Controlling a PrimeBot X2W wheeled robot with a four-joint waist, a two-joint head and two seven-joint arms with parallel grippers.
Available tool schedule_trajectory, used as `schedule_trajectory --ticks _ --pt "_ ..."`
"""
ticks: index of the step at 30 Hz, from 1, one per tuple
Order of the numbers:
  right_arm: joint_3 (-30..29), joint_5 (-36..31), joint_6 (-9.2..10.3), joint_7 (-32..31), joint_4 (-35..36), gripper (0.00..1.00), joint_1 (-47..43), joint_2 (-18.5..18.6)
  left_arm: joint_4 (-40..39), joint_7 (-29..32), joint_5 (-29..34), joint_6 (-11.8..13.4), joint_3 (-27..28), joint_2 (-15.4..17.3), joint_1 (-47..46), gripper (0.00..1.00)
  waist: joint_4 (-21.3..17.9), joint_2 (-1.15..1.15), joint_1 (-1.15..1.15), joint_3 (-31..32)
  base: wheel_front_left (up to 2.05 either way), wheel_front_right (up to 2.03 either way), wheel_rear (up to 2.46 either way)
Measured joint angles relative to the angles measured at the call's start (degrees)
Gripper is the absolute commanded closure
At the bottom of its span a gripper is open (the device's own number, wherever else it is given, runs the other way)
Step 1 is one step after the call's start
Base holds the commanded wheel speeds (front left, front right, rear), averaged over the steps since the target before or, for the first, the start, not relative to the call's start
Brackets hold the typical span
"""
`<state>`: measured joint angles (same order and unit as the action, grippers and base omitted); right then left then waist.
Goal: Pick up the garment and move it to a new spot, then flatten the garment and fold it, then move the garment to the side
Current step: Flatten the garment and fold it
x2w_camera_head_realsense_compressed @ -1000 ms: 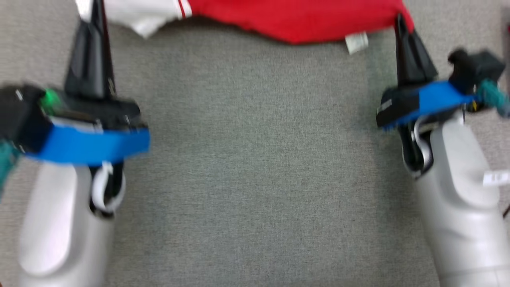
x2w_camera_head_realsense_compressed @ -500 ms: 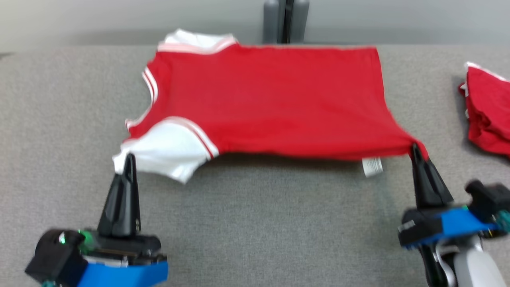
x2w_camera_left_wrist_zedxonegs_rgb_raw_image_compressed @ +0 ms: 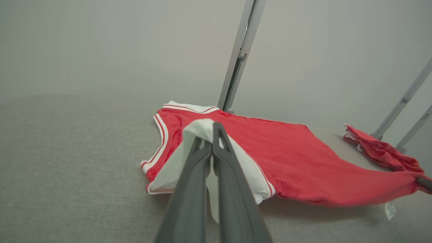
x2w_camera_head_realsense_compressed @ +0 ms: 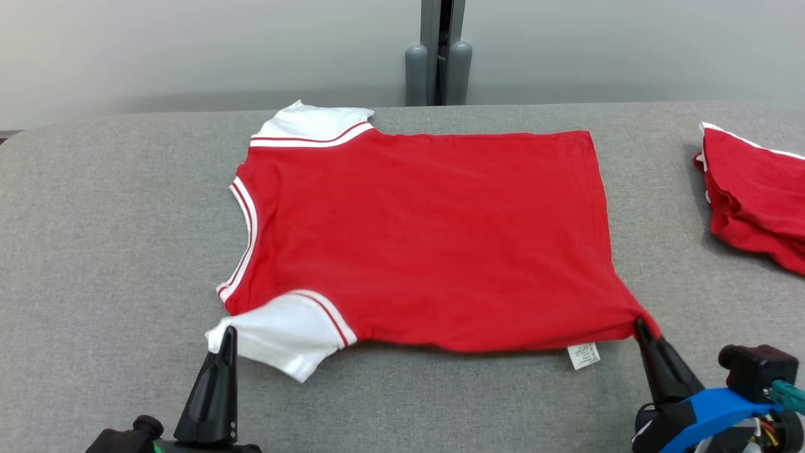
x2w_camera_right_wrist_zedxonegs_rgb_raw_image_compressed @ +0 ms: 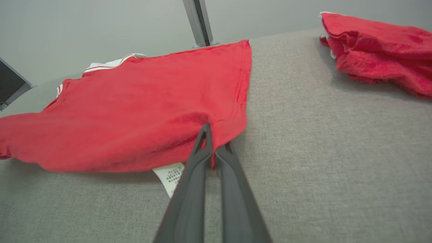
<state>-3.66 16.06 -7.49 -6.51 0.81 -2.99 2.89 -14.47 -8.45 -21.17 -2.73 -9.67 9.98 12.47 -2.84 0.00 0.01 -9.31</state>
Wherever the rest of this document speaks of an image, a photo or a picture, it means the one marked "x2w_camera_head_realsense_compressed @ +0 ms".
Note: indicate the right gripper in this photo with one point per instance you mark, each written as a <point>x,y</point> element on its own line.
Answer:
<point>651,428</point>

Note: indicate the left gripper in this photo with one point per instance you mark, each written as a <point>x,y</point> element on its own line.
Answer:
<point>207,448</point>

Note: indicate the red shorts with white trim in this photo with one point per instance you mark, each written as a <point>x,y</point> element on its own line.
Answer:
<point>755,189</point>

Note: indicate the red white-sleeved t-shirt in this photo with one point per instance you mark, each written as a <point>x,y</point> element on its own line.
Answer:
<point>427,233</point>

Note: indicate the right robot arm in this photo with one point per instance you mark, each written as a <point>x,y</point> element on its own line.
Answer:
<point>789,435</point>

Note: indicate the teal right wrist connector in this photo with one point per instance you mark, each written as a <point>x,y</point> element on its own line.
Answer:
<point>789,396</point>

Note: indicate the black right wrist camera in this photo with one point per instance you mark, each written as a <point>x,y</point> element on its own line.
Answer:
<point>758,368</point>

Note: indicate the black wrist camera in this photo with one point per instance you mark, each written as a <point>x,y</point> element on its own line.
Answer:
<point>758,368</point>
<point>119,440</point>

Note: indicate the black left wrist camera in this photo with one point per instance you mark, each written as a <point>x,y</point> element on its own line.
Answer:
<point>119,440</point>

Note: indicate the grey cylinder post foot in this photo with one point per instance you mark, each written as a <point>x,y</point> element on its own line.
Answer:
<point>459,74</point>
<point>416,75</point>

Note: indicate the grey metal partition post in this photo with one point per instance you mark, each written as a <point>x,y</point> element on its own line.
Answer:
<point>434,50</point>

